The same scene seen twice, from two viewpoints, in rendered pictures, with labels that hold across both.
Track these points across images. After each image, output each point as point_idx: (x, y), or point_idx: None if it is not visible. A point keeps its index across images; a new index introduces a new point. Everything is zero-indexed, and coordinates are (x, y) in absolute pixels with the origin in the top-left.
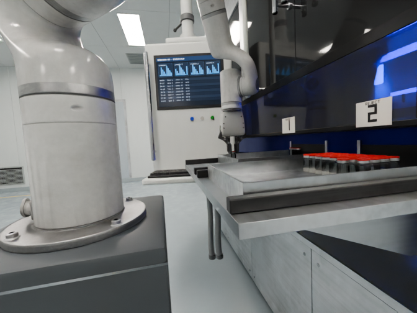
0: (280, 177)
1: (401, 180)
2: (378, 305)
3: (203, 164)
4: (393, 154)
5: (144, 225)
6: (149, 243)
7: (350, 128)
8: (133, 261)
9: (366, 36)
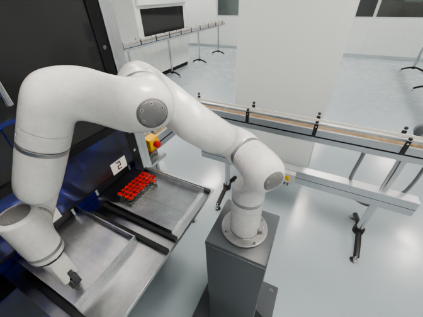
0: (157, 205)
1: (163, 173)
2: None
3: (99, 313)
4: (111, 178)
5: (227, 211)
6: (230, 201)
7: (111, 178)
8: None
9: (103, 133)
